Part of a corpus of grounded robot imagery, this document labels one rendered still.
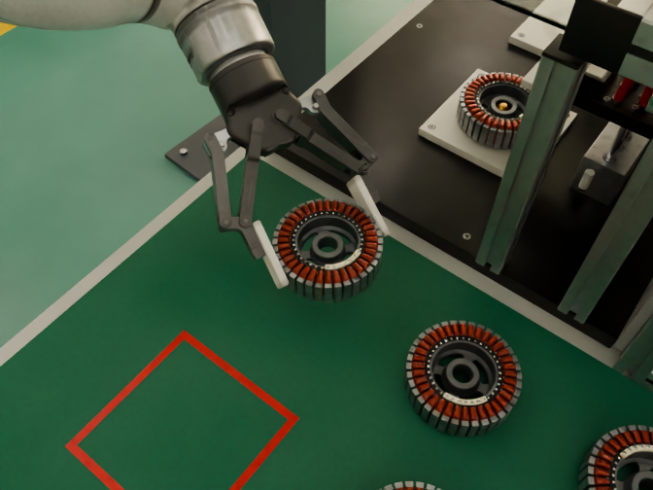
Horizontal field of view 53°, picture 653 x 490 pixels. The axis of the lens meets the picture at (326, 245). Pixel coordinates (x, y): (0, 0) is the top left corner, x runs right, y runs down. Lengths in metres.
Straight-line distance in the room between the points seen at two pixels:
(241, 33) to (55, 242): 1.25
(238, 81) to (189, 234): 0.22
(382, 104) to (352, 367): 0.38
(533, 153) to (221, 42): 0.31
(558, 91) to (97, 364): 0.51
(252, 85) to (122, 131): 1.42
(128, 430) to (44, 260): 1.17
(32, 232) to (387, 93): 1.20
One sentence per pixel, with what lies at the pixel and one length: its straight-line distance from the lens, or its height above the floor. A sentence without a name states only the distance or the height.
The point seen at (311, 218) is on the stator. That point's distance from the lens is 0.68.
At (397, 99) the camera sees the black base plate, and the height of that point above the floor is 0.77.
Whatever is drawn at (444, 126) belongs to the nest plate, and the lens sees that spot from 0.87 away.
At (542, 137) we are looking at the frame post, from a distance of 0.59.
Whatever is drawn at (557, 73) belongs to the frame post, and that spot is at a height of 1.03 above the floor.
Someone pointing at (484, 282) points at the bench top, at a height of 0.75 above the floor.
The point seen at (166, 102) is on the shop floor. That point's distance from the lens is 2.12.
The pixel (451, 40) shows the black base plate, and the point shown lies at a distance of 1.03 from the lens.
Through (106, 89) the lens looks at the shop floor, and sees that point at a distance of 2.22.
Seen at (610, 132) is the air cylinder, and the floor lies 0.82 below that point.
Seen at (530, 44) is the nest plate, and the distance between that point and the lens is 1.02.
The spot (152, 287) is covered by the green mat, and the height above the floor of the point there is 0.75.
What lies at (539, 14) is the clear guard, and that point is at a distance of 0.56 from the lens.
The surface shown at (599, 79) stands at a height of 0.92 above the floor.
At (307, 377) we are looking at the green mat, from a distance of 0.68.
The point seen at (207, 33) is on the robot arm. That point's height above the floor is 0.98.
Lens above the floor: 1.37
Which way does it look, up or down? 54 degrees down
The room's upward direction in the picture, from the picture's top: straight up
